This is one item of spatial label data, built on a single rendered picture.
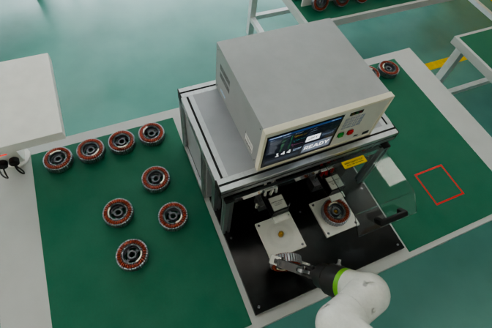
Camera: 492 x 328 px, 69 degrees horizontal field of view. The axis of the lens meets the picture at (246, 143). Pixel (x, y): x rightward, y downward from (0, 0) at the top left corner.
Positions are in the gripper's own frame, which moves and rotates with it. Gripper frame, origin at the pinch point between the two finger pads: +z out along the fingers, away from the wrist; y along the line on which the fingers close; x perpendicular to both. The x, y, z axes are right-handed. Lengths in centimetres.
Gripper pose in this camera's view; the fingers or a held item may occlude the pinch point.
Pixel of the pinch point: (286, 262)
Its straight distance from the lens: 132.9
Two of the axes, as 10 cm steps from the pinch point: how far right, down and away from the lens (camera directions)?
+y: -8.1, -3.1, -5.0
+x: -2.4, 9.5, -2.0
